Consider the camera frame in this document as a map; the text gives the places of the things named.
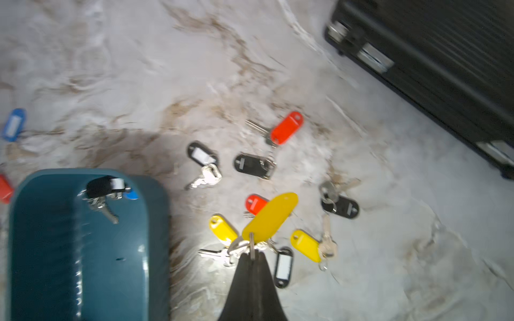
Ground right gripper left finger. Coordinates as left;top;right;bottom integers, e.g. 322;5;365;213
218;254;252;321

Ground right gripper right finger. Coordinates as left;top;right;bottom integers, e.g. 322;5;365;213
252;251;287;321

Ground yellow tag key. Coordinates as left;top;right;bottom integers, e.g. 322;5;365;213
198;214;238;268
228;193;299;258
290;214;338;271

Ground red tag key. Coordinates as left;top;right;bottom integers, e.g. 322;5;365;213
246;111;304;147
0;174;14;204
243;194;269;219

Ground solid black tag key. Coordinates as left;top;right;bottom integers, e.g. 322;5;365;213
233;153;277;180
319;181;360;219

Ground light blue tag key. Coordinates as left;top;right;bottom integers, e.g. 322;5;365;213
123;189;139;201

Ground white black tag key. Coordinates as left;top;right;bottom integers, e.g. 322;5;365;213
185;140;222;191

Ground teal plastic storage box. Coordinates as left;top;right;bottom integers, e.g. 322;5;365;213
6;169;170;320

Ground black white tag key box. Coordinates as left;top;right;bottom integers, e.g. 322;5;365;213
78;175;132;225

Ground black hard case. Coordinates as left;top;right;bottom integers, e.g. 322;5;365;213
324;1;513;179

